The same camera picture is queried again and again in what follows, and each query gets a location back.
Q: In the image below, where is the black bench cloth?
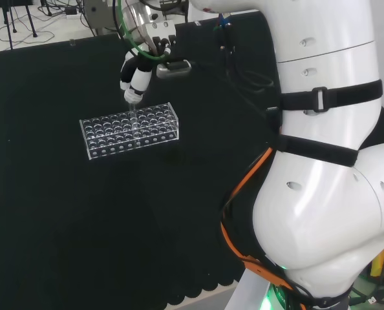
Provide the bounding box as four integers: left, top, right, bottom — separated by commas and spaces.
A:
0, 9, 384, 306

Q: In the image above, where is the grey metal cabinet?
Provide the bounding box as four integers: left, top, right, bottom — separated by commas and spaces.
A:
83, 0, 122, 35

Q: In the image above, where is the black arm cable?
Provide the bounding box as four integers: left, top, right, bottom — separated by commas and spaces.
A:
191, 61, 281, 133

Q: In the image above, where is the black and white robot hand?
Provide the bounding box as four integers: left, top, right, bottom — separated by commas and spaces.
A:
120, 19, 177, 104

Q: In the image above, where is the yellow stop button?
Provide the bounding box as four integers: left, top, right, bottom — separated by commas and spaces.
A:
369, 238, 384, 278

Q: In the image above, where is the green cable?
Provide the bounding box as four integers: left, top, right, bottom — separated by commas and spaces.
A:
112, 0, 169, 61

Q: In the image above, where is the thin black floor cable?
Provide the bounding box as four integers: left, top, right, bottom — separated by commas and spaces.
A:
0, 19, 56, 46

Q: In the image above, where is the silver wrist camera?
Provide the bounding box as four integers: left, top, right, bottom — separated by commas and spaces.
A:
155, 59, 192, 79

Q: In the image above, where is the orange cable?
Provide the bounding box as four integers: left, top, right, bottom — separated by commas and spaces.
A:
220, 147, 309, 310

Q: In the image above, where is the clear glass test tube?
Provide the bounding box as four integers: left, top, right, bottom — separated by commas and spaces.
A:
127, 101, 140, 143

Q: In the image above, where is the clear acrylic test tube rack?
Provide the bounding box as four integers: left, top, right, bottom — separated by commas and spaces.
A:
79, 102, 180, 161

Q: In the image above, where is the black tripod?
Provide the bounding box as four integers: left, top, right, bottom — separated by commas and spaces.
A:
0, 0, 38, 50

